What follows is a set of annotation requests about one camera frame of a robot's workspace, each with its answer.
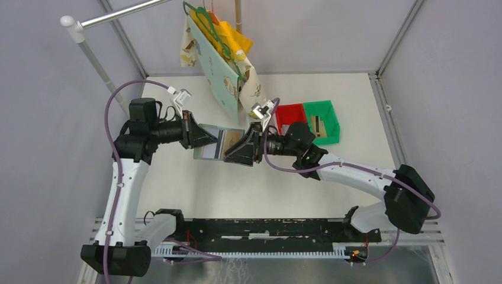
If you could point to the gold printed card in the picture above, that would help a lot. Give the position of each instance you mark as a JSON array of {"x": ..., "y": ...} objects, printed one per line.
[{"x": 231, "y": 138}]

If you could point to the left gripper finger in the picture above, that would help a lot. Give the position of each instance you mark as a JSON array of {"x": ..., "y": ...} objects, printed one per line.
[
  {"x": 198, "y": 123},
  {"x": 201, "y": 140}
]

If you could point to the red plastic bin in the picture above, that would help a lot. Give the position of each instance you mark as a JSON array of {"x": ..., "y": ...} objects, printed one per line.
[{"x": 288, "y": 114}]

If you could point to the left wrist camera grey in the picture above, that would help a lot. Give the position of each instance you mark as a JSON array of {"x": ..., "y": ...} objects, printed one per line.
[{"x": 178, "y": 99}]

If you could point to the metal clothes rack bar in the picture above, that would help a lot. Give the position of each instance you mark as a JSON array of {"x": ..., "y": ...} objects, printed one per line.
[{"x": 138, "y": 27}]

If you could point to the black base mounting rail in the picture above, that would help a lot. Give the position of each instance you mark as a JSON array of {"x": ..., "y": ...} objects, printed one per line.
[{"x": 270, "y": 235}]

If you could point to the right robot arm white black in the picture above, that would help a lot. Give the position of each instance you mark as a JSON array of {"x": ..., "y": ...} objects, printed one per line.
[{"x": 404, "y": 198}]

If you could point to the mint cartoon print garment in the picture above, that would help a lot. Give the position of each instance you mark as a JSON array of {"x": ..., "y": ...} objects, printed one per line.
[{"x": 223, "y": 80}]

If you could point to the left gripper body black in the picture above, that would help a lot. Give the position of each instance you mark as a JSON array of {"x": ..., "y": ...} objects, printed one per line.
[{"x": 175, "y": 131}]

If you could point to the cream cartoon print garment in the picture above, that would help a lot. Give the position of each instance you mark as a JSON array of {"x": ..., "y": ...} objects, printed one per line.
[{"x": 250, "y": 92}]

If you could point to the green plastic bin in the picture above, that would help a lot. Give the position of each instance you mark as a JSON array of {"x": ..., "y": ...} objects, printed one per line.
[{"x": 325, "y": 110}]

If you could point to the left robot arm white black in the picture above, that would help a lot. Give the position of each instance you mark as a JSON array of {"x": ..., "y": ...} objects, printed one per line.
[{"x": 119, "y": 249}]

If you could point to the white cards in red bin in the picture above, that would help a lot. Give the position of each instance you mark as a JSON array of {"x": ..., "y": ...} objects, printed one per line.
[{"x": 284, "y": 128}]

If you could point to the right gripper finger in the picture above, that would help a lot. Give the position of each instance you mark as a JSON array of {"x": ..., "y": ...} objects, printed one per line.
[
  {"x": 250, "y": 138},
  {"x": 242, "y": 154}
]

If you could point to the green clothes hanger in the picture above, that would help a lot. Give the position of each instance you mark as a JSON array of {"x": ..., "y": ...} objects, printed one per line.
[{"x": 187, "y": 7}]

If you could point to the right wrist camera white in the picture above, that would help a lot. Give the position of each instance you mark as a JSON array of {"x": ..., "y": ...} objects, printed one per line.
[{"x": 265, "y": 112}]

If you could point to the yellow garment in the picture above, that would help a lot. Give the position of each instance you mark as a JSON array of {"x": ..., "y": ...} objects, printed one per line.
[{"x": 238, "y": 44}]

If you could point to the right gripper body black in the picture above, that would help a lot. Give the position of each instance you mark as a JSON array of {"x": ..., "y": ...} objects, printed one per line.
[{"x": 276, "y": 146}]

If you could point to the grey white striped card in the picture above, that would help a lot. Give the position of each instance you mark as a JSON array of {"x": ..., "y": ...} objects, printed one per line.
[{"x": 213, "y": 151}]

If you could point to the beige cards in green bin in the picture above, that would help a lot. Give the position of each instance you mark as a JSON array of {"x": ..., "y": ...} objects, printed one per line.
[{"x": 318, "y": 126}]

